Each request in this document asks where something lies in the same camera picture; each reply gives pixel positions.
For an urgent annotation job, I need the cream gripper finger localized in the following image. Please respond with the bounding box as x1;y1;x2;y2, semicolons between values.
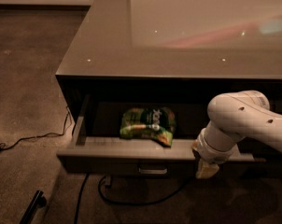
195;159;219;179

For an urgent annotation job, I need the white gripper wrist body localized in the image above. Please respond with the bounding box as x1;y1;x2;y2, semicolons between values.
192;128;234;164

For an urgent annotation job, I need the grey drawer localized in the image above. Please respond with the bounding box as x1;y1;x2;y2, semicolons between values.
57;95;208;177

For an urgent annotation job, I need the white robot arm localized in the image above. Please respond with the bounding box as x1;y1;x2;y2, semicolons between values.
192;91;282;179

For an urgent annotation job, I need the dark grey drawer cabinet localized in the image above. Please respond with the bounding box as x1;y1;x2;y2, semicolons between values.
55;0;282;179

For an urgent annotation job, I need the green snack bag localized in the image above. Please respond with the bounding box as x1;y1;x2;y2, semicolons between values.
120;107;176;147

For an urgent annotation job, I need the black metal bar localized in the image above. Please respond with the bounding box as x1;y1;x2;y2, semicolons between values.
19;190;47;224

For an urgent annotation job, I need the black looped floor cable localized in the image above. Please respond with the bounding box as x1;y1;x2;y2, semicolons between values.
97;175;195;207

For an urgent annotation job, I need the thick black floor cable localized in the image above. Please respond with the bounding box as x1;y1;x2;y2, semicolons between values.
73;173;91;224

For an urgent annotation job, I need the thin black power cable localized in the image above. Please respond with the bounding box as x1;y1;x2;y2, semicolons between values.
0;106;73;164

